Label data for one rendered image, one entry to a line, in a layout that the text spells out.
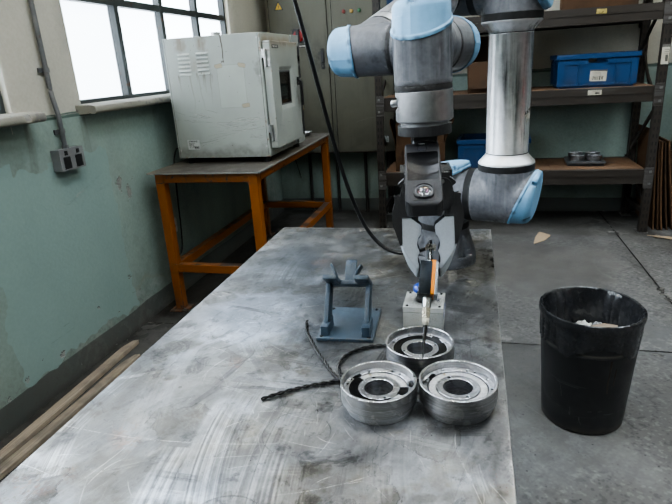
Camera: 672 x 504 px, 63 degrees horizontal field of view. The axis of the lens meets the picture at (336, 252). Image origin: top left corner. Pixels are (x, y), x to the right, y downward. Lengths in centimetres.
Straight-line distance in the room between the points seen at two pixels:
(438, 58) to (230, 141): 239
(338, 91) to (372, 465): 405
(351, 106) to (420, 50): 386
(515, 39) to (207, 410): 86
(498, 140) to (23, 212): 185
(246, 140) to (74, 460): 238
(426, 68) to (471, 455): 47
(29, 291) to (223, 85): 137
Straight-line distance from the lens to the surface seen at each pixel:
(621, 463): 208
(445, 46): 73
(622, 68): 431
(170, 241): 308
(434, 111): 72
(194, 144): 313
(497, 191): 119
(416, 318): 98
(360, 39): 86
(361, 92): 454
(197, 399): 86
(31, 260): 248
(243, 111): 299
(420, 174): 70
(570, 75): 425
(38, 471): 82
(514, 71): 117
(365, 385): 79
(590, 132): 481
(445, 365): 82
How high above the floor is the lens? 125
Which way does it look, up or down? 19 degrees down
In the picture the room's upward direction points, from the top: 4 degrees counter-clockwise
